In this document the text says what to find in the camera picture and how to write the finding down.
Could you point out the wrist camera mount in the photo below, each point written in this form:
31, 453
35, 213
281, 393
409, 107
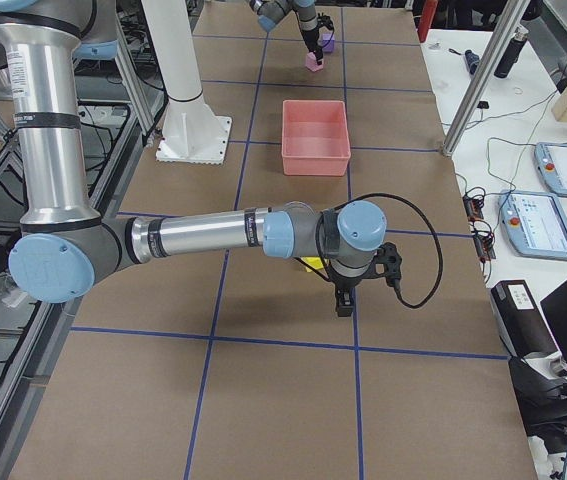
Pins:
387, 265

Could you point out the black water bottle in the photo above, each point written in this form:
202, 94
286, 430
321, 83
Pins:
512, 52

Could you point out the black box with label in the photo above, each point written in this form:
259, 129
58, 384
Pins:
519, 320

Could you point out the purple foam block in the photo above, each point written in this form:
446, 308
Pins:
328, 42

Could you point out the pink plastic bin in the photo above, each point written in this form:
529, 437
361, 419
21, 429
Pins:
315, 138

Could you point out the yellow foam block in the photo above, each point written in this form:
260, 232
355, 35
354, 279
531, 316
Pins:
312, 264

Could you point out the pink foam block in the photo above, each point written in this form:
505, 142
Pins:
312, 63

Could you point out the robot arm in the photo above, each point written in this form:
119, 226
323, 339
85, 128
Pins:
66, 245
271, 13

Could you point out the aluminium frame post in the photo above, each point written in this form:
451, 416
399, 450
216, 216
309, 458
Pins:
511, 17

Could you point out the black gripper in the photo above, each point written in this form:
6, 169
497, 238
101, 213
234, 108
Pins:
343, 282
310, 38

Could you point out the lower teach pendant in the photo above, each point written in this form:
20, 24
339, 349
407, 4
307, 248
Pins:
535, 224

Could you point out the white camera post base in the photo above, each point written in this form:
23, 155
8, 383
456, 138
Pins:
191, 132

